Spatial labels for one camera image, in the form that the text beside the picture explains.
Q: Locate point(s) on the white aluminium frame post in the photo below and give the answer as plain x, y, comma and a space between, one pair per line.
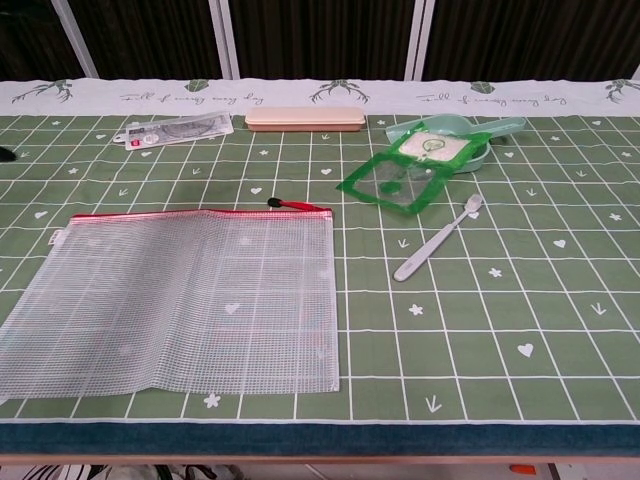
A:
75, 35
420, 35
222, 35

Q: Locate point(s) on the green-edged clear pouch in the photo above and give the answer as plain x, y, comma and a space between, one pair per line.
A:
395, 180

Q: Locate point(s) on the clear mesh zipper pouch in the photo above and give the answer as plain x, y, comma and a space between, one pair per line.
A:
175, 300

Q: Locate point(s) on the white toothbrush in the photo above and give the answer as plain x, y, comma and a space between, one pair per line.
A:
430, 247

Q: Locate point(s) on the packaged ruler set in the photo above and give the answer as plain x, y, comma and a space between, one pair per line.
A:
175, 130

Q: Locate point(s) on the green checked tablecloth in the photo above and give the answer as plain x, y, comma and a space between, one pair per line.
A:
450, 325

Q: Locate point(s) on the wooden flat stick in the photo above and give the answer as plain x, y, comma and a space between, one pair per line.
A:
305, 119

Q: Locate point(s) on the mint green plastic scoop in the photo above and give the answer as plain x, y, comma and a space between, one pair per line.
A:
500, 127

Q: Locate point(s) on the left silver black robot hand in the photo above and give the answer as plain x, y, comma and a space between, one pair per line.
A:
5, 155

